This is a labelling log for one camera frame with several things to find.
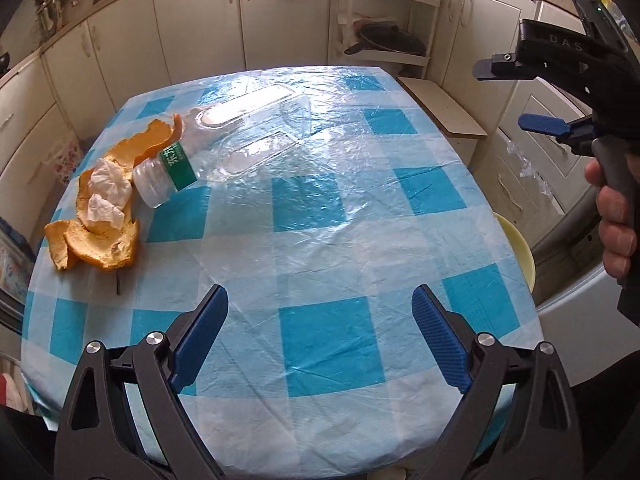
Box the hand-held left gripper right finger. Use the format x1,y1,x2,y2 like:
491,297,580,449
411,284,586,480

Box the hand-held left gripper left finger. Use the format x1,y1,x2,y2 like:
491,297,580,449
52,284,230,480

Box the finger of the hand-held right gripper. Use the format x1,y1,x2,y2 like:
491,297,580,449
472,51,540,82
519,114,596,155

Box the white tissue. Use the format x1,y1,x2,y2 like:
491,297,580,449
90,157,132,206
87,195,126,226

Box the clear plastic bottle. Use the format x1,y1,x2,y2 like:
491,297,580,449
132,85,312,209

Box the floral waste basket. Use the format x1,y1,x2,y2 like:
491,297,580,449
47,137,83,186

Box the person's right hand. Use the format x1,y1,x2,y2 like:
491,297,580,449
584,157,636,286

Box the small clear plastic bag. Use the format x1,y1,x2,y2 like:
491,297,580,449
505,140,551,201

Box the black pan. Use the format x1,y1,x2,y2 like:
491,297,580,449
344,22,427,57

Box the yellow plastic stool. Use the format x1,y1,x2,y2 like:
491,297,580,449
492,211,537,306

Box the blue checkered tablecloth table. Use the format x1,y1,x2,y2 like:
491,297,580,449
20,65,546,480

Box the person's right leg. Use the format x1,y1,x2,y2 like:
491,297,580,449
570,370,640,480

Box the white kitchen cabinets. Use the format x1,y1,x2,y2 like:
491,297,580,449
0,0,640,241

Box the wall utensil rack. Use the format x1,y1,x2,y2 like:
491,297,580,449
30,0,71,26

